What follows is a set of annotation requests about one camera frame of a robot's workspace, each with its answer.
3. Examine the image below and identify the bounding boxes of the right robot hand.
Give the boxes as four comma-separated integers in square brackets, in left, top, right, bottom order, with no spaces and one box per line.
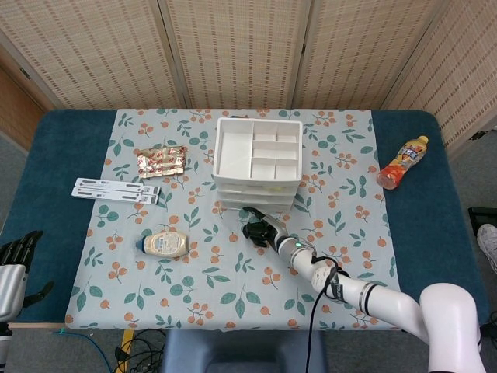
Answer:
[242,207,291,249]

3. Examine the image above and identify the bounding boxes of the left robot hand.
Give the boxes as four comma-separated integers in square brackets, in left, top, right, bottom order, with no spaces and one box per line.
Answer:
[0,230,54,319]

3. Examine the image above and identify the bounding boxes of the clear plastic drawer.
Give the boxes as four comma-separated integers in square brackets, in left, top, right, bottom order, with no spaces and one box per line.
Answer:
[215,180,302,194]
[221,200,293,213]
[217,191,298,204]

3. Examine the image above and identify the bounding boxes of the white plastic drawer organizer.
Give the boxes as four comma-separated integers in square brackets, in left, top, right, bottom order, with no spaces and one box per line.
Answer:
[212,117,304,213]

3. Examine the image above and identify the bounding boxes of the floral tablecloth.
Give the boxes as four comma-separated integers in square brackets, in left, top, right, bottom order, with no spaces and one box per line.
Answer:
[64,108,408,332]

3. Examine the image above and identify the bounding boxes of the mayonnaise squeeze bottle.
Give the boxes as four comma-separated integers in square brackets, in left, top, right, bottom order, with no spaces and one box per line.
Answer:
[135,232,190,258]

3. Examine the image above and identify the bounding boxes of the yellow floor tape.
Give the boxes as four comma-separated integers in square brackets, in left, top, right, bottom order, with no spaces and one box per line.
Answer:
[118,329,133,373]

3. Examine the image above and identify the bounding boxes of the red foil snack packet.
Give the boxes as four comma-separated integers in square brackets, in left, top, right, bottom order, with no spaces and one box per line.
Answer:
[135,145,186,180]

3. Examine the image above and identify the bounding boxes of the orange drink bottle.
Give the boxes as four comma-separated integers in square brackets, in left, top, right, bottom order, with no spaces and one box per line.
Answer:
[376,134,430,190]

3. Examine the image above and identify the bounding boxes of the woven folding screen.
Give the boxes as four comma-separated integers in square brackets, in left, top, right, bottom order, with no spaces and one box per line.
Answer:
[0,0,497,156]

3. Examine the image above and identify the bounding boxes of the black floor object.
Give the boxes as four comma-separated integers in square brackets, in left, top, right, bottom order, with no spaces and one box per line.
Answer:
[467,207,497,227]

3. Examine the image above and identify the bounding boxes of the white shoe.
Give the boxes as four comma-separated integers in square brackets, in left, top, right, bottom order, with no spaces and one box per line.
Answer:
[476,223,497,269]

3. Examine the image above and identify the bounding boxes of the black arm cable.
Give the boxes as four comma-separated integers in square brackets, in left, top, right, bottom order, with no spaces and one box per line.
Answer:
[304,254,350,373]

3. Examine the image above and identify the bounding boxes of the blue floor cable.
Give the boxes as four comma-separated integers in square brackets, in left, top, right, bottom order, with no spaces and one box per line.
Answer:
[52,328,117,373]

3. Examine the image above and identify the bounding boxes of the black floor cables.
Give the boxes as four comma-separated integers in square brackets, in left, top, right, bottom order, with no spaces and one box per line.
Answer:
[114,329,168,373]

